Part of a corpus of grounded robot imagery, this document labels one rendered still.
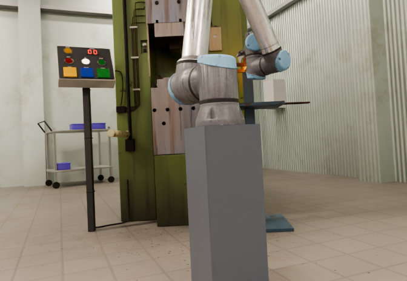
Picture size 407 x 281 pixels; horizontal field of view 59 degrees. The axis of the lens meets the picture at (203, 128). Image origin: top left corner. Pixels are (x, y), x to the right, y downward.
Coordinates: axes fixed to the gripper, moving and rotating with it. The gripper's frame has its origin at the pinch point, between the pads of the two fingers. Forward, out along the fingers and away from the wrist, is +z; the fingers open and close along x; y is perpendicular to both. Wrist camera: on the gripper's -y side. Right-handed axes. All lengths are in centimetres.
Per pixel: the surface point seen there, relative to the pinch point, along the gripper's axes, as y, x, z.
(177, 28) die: -30, -45, 35
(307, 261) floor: 103, 16, -45
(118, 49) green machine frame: -21, -90, 46
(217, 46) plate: -18, -19, 48
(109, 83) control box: 9, -88, 18
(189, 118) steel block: 33, -40, 29
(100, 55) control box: -11, -96, 23
